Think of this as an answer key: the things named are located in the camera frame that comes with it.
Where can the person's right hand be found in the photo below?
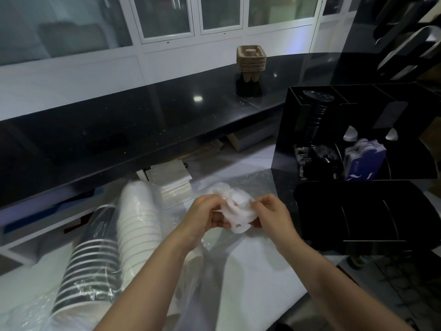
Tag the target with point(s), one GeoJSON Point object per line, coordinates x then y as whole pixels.
{"type": "Point", "coordinates": [279, 224]}

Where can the stack of black lids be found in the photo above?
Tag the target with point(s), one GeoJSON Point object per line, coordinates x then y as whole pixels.
{"type": "Point", "coordinates": [315, 117]}

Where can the person's right forearm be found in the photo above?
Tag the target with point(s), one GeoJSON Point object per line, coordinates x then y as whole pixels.
{"type": "Point", "coordinates": [344, 293]}

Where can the large clear plastic bag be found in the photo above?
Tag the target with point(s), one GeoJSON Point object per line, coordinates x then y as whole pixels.
{"type": "Point", "coordinates": [193, 299]}

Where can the black wrapped cutlery bundle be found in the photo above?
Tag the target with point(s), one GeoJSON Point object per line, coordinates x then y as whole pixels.
{"type": "Point", "coordinates": [320, 162]}

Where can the black cup dispenser rack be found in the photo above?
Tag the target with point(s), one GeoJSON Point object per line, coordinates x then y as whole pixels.
{"type": "Point", "coordinates": [396, 17]}

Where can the blue folder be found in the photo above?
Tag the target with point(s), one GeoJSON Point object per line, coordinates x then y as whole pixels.
{"type": "Point", "coordinates": [34, 217]}

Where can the black glossy bar counter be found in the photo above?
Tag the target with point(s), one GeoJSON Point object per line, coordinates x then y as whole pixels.
{"type": "Point", "coordinates": [137, 127]}

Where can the person's left forearm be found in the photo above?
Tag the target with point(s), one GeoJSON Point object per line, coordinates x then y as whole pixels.
{"type": "Point", "coordinates": [151, 289]}

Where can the person's left hand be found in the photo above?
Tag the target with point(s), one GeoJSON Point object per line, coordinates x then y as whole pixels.
{"type": "Point", "coordinates": [201, 220]}

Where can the stack of white paper cups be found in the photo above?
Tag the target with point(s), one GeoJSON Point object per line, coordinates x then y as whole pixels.
{"type": "Point", "coordinates": [137, 220]}

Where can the white cup stack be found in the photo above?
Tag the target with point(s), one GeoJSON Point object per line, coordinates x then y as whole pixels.
{"type": "Point", "coordinates": [413, 34]}

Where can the white framed window partition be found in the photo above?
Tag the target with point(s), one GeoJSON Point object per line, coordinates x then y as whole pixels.
{"type": "Point", "coordinates": [69, 86]}

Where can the clear bubble wrap sheet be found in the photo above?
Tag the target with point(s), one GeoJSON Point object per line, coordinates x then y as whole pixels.
{"type": "Point", "coordinates": [255, 182]}

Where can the stack of striped paper cups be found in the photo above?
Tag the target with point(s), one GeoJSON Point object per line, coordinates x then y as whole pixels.
{"type": "Point", "coordinates": [89, 265]}

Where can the wrapped white napkin packet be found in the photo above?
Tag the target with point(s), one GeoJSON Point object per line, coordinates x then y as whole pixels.
{"type": "Point", "coordinates": [172, 182]}

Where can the white shelf unit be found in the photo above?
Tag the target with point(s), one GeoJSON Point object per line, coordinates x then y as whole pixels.
{"type": "Point", "coordinates": [34, 234]}

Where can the stack of pulp cup trays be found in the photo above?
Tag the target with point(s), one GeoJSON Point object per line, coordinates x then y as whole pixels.
{"type": "Point", "coordinates": [251, 60]}

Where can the bundle of blue paper packets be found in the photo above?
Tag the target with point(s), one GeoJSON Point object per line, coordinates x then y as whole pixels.
{"type": "Point", "coordinates": [365, 165]}

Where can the stack of white lids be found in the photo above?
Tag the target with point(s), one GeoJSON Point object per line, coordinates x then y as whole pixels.
{"type": "Point", "coordinates": [237, 210]}

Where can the black acrylic condiment organizer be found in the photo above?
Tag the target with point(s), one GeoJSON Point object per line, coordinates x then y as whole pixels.
{"type": "Point", "coordinates": [361, 217]}

